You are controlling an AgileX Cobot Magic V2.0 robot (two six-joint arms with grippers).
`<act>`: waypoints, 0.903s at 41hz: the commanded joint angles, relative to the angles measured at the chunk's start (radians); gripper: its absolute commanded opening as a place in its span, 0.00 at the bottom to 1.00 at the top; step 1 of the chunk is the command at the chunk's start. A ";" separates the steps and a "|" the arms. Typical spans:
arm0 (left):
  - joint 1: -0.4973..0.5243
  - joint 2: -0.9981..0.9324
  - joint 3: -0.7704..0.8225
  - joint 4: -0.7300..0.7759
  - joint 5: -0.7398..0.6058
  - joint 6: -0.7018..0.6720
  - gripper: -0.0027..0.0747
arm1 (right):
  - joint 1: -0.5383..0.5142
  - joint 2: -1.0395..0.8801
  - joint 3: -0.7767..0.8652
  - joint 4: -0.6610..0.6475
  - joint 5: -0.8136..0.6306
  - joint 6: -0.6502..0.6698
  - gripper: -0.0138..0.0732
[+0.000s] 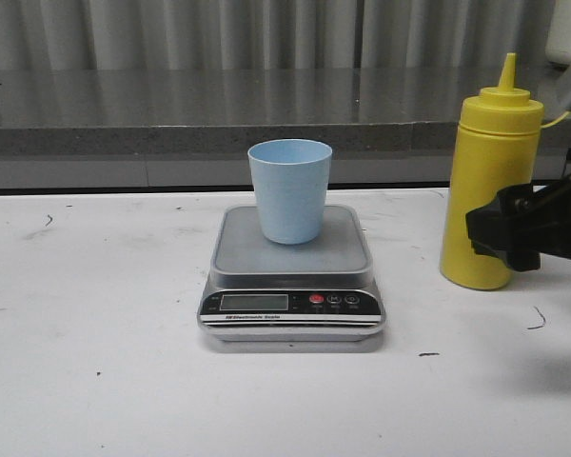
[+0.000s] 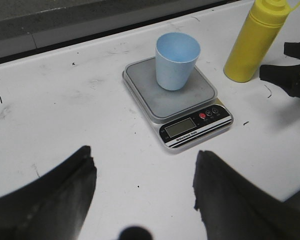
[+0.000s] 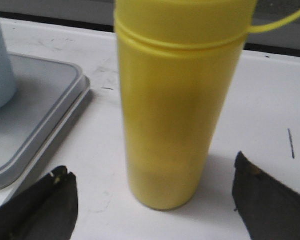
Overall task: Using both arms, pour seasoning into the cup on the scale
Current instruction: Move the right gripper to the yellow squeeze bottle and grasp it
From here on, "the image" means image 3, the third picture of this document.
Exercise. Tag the silver digital kitchen scale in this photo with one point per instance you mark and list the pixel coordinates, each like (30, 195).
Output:
(46, 90)

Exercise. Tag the yellow squeeze bottle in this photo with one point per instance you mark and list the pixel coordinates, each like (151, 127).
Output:
(176, 60)

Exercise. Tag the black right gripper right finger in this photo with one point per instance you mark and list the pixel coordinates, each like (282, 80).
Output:
(269, 209)

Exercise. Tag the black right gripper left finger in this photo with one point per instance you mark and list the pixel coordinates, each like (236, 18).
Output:
(48, 210)

